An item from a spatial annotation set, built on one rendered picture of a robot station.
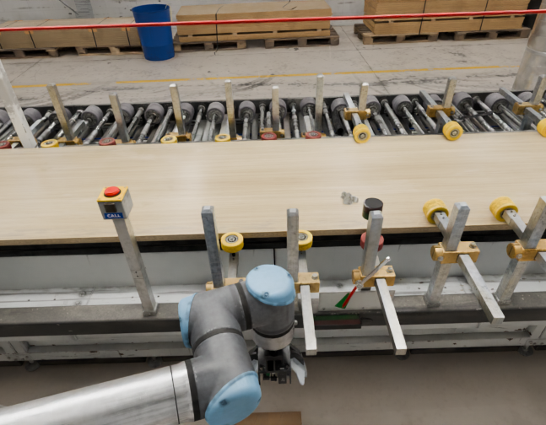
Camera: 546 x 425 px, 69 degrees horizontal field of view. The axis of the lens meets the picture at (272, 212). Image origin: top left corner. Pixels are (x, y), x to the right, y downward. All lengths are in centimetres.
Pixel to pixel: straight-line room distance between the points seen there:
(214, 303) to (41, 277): 124
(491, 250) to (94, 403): 150
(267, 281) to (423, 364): 162
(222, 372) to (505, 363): 194
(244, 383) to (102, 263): 117
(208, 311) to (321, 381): 146
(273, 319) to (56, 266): 120
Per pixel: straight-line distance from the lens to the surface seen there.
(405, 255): 167
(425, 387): 222
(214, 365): 66
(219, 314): 72
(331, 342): 206
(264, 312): 75
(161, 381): 66
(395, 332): 126
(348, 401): 210
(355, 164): 188
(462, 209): 129
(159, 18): 660
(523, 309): 170
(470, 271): 136
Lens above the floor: 186
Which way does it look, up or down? 38 degrees down
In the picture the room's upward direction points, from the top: 2 degrees counter-clockwise
